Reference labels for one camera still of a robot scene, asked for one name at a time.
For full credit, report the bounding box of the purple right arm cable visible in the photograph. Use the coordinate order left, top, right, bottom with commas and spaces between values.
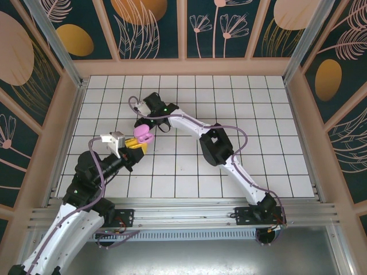
127, 96, 287, 229

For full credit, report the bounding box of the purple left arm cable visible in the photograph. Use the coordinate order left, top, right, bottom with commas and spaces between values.
27, 136, 141, 272

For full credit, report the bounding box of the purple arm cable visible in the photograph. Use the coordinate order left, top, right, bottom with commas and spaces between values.
27, 136, 141, 272
127, 96, 287, 229

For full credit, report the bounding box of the purple earbud charging case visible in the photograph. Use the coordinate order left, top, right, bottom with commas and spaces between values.
133, 124, 155, 144

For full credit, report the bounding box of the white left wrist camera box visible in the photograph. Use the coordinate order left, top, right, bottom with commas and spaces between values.
100, 131, 126, 159

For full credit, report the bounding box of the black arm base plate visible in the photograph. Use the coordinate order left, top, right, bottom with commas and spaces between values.
234, 206, 288, 227
97, 208, 135, 229

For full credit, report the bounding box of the grey slotted cable duct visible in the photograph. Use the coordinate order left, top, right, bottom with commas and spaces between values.
88, 229, 259, 242

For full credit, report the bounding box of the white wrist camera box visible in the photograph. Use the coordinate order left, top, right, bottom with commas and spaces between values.
100, 131, 126, 159
132, 101, 147, 115

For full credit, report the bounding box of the aluminium frame post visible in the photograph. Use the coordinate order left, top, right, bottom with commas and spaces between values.
22, 0, 88, 88
282, 0, 336, 84

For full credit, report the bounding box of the aluminium side rail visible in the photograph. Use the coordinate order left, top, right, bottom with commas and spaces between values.
45, 80, 88, 209
283, 80, 326, 205

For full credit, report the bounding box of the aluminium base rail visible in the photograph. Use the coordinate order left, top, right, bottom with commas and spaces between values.
28, 197, 341, 230

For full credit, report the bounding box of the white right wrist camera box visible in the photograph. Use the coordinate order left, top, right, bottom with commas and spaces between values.
132, 101, 147, 115

